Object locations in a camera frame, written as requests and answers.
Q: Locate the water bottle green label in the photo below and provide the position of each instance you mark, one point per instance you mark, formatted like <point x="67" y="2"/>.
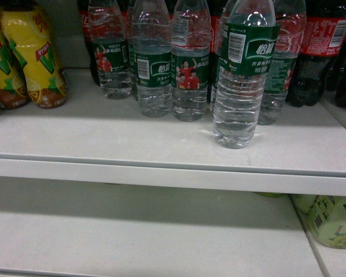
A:
<point x="249" y="40"/>

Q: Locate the water bottle red players label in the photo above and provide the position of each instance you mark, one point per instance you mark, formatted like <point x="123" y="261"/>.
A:
<point x="190" y="39"/>

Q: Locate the water bottle text label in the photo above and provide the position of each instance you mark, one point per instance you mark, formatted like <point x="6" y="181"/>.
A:
<point x="218" y="42"/>

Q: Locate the water bottle barcode label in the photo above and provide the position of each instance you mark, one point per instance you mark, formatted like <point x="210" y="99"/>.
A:
<point x="151" y="33"/>

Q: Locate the leftmost rear water bottle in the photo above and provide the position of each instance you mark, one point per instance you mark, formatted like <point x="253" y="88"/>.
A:
<point x="108" y="36"/>

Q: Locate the white shelf board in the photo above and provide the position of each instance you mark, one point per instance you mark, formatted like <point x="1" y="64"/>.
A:
<point x="227" y="238"/>
<point x="94" y="139"/>

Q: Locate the hidden water bottle behind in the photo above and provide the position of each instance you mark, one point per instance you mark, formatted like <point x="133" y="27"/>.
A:
<point x="129" y="35"/>

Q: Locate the white lower shelf board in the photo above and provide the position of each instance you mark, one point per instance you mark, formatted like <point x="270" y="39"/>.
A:
<point x="227" y="238"/>

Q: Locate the middle cola bottle red label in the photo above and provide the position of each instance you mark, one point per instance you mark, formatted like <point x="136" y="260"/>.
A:
<point x="216" y="9"/>

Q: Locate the cola bottle red label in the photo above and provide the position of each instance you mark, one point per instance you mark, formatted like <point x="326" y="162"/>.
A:
<point x="324" y="34"/>
<point x="216" y="9"/>
<point x="83" y="12"/>

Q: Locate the left cola bottle red label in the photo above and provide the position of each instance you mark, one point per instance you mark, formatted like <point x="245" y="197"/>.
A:
<point x="83" y="12"/>

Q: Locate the left yellow lemon tea bottle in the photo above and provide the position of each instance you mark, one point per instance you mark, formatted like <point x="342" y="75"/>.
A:
<point x="13" y="91"/>

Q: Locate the yellow lemon tea bottle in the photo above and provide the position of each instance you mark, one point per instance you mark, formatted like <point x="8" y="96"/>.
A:
<point x="13" y="91"/>
<point x="31" y="40"/>

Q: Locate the green grape juice bottle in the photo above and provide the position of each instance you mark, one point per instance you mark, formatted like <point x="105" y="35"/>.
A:
<point x="325" y="217"/>

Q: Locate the right cola bottle red label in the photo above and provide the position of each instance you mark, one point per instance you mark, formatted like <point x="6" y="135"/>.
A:
<point x="324" y="34"/>

